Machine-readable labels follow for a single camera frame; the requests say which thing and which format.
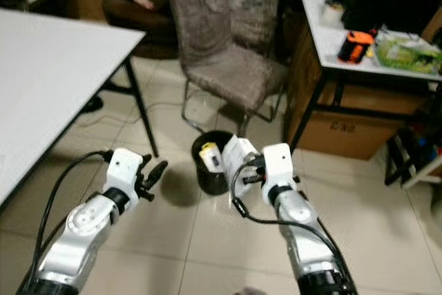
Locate black desk leg frame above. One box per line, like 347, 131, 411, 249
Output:
289, 67, 442, 152

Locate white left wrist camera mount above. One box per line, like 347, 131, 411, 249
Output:
104, 148, 145, 203

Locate dark brown sofa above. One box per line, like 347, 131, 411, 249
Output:
99, 0, 178, 55

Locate black round rubbish bin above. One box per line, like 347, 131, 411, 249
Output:
191, 130, 240, 196

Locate orange black device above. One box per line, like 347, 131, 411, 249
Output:
336, 29, 376, 65

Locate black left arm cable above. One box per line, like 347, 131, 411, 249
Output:
17, 149, 113, 295

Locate grey fabric chair metal legs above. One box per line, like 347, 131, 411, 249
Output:
162, 0, 291, 135

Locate black table leg frame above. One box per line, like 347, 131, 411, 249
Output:
102, 56, 159, 158

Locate black floor rack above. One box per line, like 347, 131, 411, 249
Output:
383, 128, 442, 190

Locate white paper trash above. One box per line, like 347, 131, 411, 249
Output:
222, 135, 260, 180

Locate green plastic bag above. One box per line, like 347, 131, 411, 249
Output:
374, 32, 442, 75

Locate brown cardboard box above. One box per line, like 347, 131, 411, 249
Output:
293, 88, 423, 162

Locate dark shoe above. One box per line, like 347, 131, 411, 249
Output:
85, 95, 105, 113

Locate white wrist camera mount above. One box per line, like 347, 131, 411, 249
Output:
104, 148, 145, 203
260, 143, 296, 190

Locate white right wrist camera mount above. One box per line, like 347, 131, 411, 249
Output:
260, 143, 296, 190

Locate small white cup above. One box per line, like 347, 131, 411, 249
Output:
322, 3, 345, 27

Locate white yellow carton trash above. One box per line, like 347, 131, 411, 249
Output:
198, 142, 224, 173

